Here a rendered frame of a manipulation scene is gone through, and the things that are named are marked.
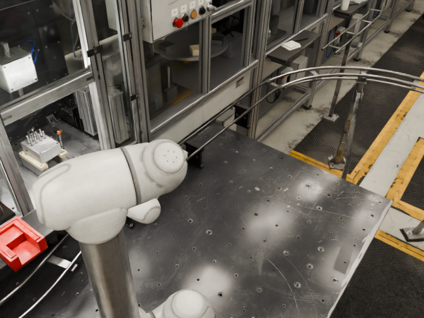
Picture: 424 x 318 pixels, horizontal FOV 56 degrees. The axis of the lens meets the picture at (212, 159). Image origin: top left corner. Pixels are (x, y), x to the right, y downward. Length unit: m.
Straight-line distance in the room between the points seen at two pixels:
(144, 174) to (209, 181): 1.19
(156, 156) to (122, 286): 0.37
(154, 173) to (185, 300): 0.55
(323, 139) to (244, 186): 1.67
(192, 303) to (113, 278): 0.34
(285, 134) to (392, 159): 0.88
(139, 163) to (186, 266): 0.89
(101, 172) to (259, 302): 0.95
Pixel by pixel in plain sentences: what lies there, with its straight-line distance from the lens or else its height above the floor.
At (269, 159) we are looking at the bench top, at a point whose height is 0.68.
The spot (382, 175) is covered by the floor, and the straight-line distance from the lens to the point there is 3.35.
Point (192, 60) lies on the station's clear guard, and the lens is 2.05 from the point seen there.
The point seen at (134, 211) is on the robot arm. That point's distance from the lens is 1.39.
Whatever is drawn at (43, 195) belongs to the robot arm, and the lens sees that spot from 0.83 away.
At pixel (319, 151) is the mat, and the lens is 3.39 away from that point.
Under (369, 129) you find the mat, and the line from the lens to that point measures 3.81.
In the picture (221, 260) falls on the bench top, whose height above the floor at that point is 0.68.
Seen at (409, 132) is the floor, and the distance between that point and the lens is 3.95.
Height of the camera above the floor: 2.04
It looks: 40 degrees down
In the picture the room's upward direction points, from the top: 2 degrees clockwise
